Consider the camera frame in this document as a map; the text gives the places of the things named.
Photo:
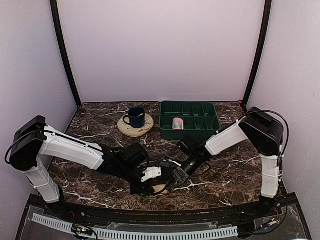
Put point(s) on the dark blue mug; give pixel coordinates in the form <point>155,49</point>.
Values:
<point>135,118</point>

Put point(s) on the green compartment tray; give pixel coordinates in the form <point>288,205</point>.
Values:
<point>200,119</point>

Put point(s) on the black frame post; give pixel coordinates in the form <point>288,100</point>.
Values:
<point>259,50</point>
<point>63,52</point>

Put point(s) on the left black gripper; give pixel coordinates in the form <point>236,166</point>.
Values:
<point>143,188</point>

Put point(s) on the black right frame post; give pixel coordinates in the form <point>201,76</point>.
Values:
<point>259,50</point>

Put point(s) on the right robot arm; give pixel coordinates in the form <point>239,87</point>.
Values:
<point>268,132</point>

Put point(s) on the black left frame post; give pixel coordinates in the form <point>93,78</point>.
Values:
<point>63,52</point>

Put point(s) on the beige striped sock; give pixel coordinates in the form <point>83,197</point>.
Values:
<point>160,189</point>

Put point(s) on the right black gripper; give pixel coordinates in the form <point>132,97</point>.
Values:
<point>179,176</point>

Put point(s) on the pink patterned sock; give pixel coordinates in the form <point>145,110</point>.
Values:
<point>178,123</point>

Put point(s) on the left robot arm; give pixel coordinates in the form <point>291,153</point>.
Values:
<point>36,139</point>

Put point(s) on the black front rail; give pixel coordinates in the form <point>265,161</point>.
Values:
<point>239,214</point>

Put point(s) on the white slotted cable duct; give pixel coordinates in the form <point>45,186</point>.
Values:
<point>99,233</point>

